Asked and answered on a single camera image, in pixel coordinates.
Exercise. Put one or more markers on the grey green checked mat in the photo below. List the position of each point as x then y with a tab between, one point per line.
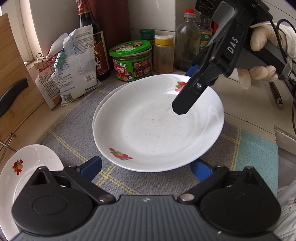
72	140

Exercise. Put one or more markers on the clear glass oil bottle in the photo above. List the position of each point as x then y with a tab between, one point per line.
188	36

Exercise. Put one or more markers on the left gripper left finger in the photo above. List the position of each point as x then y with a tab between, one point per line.
91	168

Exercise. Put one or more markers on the dark soy sauce bottle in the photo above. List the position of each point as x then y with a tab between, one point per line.
96	39

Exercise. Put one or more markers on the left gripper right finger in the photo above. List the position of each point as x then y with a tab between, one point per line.
201	169

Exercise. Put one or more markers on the white plate with stain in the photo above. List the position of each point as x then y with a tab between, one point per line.
15	174

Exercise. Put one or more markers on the wooden cutting board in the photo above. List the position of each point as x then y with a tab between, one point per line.
13	70

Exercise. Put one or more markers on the black finger of the right gripper seen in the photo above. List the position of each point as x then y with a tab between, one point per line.
190	93

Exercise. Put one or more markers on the large white fruit-pattern plate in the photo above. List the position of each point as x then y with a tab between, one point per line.
139	116

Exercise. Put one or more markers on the green cap bottle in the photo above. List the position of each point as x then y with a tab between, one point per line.
148	35

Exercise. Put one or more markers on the yellow lid spice jar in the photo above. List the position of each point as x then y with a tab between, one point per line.
163	53

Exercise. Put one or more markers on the white plastic food bag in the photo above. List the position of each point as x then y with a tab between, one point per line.
75	70

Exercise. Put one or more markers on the dark red knife block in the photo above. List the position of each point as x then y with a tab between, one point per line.
113	18

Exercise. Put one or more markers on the right hand beige glove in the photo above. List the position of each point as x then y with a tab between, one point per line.
259	38

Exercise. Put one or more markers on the steel kitchen knife black handle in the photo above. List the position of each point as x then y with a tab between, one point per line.
8	98

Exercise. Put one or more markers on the green lid sauce jar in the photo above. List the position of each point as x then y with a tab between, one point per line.
132	60

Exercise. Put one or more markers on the metal wire board rack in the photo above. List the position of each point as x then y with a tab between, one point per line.
6	146

